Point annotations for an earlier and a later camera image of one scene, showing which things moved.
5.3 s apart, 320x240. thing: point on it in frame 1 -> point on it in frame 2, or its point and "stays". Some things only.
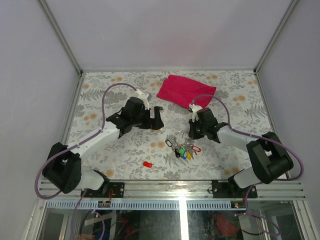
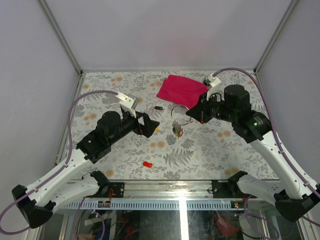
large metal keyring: [182, 136] -> [179, 124]
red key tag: [147, 164] stays
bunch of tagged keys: [186, 151] -> [177, 130]
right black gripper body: [198, 130] -> [207, 107]
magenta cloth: [182, 90] stays
